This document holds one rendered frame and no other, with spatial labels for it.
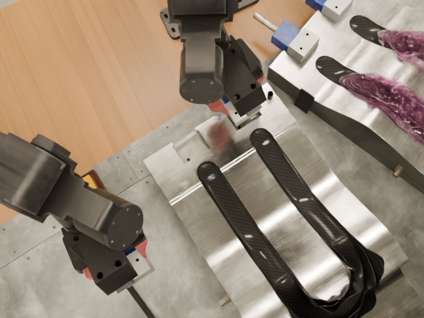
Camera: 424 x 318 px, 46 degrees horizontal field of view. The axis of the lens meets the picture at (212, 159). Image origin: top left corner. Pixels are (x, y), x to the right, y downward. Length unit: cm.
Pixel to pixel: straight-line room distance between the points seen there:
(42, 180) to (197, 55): 23
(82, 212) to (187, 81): 20
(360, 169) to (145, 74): 46
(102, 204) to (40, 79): 55
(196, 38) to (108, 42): 46
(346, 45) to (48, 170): 62
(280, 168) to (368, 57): 27
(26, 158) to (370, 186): 63
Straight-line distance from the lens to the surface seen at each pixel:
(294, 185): 86
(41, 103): 105
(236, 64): 69
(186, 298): 92
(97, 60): 106
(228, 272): 82
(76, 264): 70
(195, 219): 84
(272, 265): 82
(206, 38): 63
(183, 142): 89
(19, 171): 57
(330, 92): 95
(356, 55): 99
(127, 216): 58
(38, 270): 98
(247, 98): 66
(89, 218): 56
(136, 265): 77
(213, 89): 63
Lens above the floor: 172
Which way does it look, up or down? 75 degrees down
